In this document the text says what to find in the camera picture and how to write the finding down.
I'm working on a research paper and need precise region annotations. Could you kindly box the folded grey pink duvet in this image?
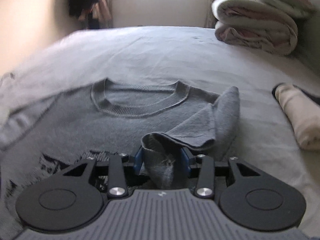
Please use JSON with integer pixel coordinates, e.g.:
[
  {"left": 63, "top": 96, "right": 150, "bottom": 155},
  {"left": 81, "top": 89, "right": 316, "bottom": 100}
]
[{"left": 211, "top": 0, "right": 299, "bottom": 57}]

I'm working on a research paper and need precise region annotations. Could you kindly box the pink hanging garment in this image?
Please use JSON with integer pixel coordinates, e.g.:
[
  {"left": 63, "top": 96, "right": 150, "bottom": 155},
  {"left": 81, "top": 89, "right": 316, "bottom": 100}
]
[{"left": 92, "top": 0, "right": 112, "bottom": 23}]

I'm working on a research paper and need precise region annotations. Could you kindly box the folded cream and navy garment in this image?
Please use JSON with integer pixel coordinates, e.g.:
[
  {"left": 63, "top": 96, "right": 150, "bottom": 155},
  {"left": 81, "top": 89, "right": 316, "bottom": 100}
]
[{"left": 272, "top": 82, "right": 320, "bottom": 151}]

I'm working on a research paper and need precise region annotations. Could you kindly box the grey padded headboard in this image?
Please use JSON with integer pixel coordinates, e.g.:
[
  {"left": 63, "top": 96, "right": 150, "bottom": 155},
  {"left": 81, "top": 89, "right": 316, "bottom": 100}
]
[{"left": 287, "top": 0, "right": 320, "bottom": 77}]

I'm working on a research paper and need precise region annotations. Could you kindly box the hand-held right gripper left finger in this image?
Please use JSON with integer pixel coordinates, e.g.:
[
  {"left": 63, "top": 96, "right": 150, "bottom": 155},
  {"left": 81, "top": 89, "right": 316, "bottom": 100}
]
[{"left": 61, "top": 148, "right": 144, "bottom": 197}]

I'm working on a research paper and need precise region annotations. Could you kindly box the grey knit sweater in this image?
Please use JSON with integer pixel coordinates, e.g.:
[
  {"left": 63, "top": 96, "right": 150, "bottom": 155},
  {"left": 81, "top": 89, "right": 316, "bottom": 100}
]
[{"left": 0, "top": 78, "right": 241, "bottom": 232}]

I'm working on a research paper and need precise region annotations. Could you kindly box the bed with grey sheet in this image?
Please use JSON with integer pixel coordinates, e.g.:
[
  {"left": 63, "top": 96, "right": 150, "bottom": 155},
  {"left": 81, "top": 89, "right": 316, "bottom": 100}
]
[{"left": 0, "top": 26, "right": 320, "bottom": 230}]

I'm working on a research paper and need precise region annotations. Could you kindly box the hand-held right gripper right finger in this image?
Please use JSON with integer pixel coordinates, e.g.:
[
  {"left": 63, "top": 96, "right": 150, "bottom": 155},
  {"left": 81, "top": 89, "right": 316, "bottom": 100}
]
[{"left": 180, "top": 150, "right": 260, "bottom": 198}]

